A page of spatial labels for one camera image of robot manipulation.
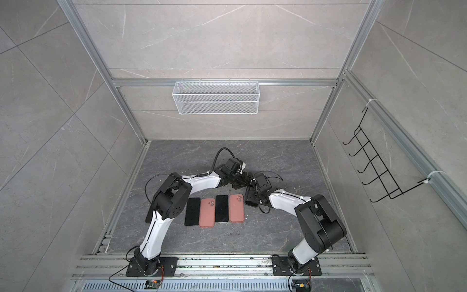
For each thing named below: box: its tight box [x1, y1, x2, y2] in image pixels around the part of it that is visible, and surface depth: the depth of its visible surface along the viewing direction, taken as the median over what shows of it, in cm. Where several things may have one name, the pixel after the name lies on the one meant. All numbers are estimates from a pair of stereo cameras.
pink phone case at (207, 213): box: [199, 198, 216, 229], surface depth 90 cm
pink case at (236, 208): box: [229, 194, 246, 224], surface depth 92 cm
